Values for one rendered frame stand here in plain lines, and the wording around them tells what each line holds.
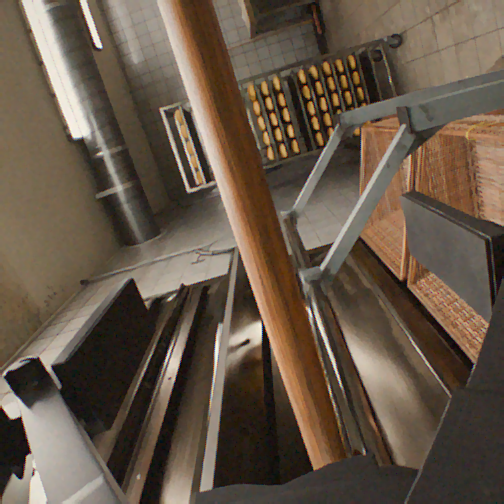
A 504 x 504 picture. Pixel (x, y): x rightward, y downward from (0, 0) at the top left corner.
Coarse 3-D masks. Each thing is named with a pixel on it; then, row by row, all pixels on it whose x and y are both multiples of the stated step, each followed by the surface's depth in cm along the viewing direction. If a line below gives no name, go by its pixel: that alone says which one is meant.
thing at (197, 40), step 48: (192, 0) 19; (192, 48) 20; (192, 96) 21; (240, 96) 22; (240, 144) 22; (240, 192) 22; (240, 240) 24; (288, 288) 25; (288, 336) 25; (288, 384) 27; (336, 432) 29
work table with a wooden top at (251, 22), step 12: (252, 0) 375; (300, 0) 415; (312, 0) 374; (252, 12) 375; (264, 12) 378; (276, 12) 378; (300, 12) 437; (252, 24) 386; (276, 24) 443; (252, 36) 442
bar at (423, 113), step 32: (416, 96) 98; (448, 96) 54; (480, 96) 54; (352, 128) 103; (416, 128) 55; (320, 160) 105; (384, 160) 58; (288, 224) 99; (352, 224) 61; (320, 288) 61; (320, 320) 51; (352, 384) 38; (352, 416) 34; (352, 448) 31; (384, 448) 30
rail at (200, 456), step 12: (228, 276) 144; (228, 288) 133; (216, 336) 104; (216, 348) 98; (216, 360) 93; (216, 372) 88; (204, 408) 77; (204, 420) 74; (204, 432) 70; (204, 444) 67; (204, 456) 65; (192, 480) 60; (192, 492) 58
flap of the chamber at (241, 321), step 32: (224, 320) 111; (256, 320) 138; (224, 352) 94; (256, 352) 118; (224, 384) 82; (256, 384) 102; (224, 416) 74; (256, 416) 90; (224, 448) 67; (256, 448) 81; (224, 480) 61; (256, 480) 73
